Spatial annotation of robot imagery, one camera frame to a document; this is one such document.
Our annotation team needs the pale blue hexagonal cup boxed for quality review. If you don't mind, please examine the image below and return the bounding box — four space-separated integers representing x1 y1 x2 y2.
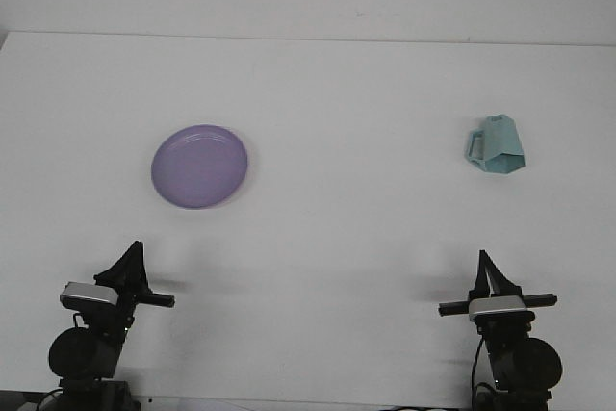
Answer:
463 114 526 177

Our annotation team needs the pale purple round plate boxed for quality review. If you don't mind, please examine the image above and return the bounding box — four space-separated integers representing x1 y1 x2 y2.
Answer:
150 123 250 211

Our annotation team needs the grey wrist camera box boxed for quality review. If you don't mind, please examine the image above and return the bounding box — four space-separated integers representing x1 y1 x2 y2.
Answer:
468 295 526 324
59 280 119 310

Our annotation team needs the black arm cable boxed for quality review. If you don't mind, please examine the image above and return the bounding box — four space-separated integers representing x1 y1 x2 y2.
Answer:
470 336 488 407

